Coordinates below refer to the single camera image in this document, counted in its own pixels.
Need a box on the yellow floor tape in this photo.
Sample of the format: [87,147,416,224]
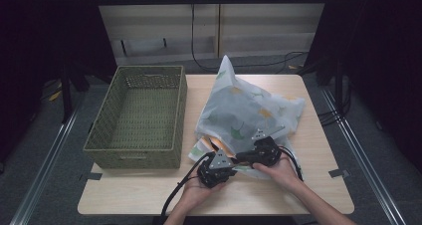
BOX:
[48,82,64,103]

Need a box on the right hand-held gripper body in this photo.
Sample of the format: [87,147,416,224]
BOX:
[251,124,287,168]

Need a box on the black horizontal bar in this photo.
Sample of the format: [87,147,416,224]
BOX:
[94,0,330,6]

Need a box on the grey tape piece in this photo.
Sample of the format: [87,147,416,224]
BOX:
[79,171,104,182]
[327,168,350,179]

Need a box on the leaf-print mesh laundry bag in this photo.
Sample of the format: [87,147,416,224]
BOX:
[188,55,307,180]

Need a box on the black wall cable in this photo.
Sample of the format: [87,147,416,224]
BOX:
[190,2,311,76]

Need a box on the black metal stand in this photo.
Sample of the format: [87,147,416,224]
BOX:
[332,52,346,119]
[59,61,92,125]

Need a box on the black curtain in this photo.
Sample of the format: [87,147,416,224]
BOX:
[298,0,422,173]
[0,0,117,168]

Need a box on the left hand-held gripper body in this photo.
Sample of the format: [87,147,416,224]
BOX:
[196,148,238,190]

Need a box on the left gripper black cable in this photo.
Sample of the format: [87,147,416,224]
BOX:
[160,151,215,220]

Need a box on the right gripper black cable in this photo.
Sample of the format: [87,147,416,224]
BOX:
[280,145,305,182]

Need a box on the green woven basket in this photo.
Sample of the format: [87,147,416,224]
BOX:
[83,65,188,170]

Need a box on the person's left hand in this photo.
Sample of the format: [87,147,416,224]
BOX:
[180,179,227,208]

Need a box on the black floor cable bundle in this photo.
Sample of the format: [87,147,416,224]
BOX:
[316,82,353,127]

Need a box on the metal floor rail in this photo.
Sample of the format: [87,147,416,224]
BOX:
[9,99,85,225]
[319,85,408,225]

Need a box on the person's right hand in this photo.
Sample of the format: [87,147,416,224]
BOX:
[252,155,302,191]

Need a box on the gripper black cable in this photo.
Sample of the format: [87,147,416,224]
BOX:
[160,151,215,220]
[280,145,305,182]

